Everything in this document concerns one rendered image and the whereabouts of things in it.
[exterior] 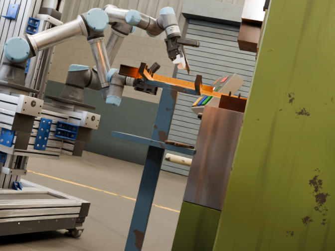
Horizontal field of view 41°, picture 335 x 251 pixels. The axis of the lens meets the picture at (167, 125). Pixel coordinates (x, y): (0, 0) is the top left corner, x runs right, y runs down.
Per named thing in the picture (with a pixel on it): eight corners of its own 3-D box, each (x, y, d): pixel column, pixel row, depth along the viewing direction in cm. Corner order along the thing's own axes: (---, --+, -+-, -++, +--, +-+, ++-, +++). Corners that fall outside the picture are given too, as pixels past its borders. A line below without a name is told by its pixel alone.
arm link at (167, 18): (165, 13, 241) (176, 6, 235) (171, 32, 240) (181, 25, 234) (154, 12, 236) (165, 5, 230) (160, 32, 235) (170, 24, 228)
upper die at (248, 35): (237, 40, 218) (241, 21, 218) (239, 50, 238) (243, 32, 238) (326, 55, 209) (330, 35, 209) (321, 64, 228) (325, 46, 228)
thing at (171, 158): (164, 161, 264) (166, 152, 264) (166, 161, 269) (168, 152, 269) (238, 179, 254) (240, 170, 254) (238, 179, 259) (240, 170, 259)
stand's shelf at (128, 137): (110, 136, 159) (111, 130, 159) (129, 138, 199) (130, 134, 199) (193, 155, 157) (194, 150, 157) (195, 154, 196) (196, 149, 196)
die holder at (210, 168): (182, 200, 203) (204, 104, 204) (195, 194, 240) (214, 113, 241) (308, 233, 190) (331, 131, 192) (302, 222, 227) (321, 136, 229)
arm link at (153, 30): (139, 21, 243) (152, 11, 235) (156, 28, 250) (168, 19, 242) (139, 34, 240) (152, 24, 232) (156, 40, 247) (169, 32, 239)
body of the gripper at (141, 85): (157, 95, 236) (136, 90, 239) (161, 79, 237) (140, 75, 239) (153, 93, 229) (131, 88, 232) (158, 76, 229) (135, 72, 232)
